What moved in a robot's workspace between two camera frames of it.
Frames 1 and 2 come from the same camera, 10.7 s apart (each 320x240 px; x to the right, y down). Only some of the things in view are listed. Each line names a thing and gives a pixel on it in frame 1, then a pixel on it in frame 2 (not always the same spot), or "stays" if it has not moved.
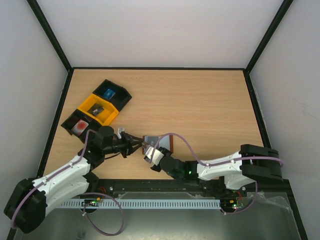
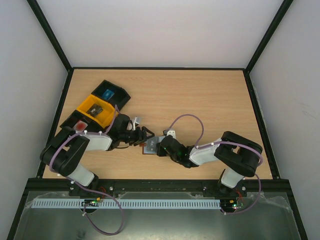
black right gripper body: x=155 y=146 to x=161 y=147
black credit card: x=95 y=109 stays
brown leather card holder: x=166 y=141 stays
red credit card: x=79 y=127 stays
